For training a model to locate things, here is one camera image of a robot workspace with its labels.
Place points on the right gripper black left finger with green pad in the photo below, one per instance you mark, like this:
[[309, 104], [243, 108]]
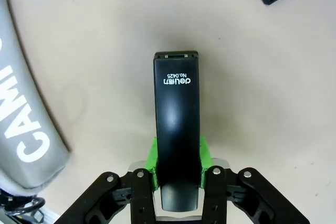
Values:
[[143, 182]]

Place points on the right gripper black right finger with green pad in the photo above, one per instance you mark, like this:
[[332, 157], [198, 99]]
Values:
[[218, 184]]

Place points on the black deli stapler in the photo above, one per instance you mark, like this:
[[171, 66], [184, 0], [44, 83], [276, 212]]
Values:
[[176, 119]]

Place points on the grey campus pencil case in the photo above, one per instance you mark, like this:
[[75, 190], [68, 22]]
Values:
[[26, 108]]

